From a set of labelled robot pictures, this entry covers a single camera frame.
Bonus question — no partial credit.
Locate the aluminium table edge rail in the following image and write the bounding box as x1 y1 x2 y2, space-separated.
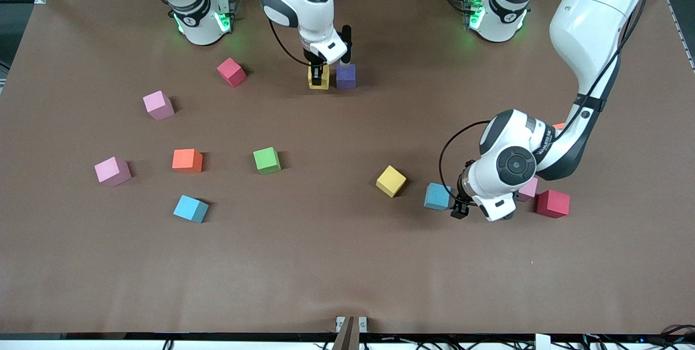
665 0 695 74

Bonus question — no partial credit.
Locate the small metal bracket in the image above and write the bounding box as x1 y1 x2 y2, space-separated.
336 316 368 333

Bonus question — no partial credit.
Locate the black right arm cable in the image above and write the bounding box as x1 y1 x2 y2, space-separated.
268 18 313 67

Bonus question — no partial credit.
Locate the brown table mat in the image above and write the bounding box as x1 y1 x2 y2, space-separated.
0 0 695 335

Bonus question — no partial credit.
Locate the yellow foam cube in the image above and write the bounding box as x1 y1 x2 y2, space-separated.
307 63 331 91
376 164 407 199

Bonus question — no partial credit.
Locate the pink foam cube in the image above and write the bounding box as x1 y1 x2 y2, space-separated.
94 156 133 187
142 90 176 122
517 176 539 202

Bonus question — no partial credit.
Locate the purple foam cube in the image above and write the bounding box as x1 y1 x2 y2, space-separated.
336 63 357 90

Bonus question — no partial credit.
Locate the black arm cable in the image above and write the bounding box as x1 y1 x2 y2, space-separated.
268 18 313 67
438 0 652 205

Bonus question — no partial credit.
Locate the blue foam cube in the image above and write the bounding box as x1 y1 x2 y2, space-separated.
173 195 210 224
424 182 452 211

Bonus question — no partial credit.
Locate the green foam cube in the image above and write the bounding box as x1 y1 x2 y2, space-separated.
252 147 282 175

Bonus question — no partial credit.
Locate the black cable bundle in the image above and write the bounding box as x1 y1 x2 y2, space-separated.
315 334 695 350

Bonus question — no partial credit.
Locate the red foam cube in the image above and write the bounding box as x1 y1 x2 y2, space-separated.
536 189 571 219
217 57 248 88

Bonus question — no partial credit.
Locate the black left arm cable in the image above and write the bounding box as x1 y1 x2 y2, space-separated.
438 0 652 205

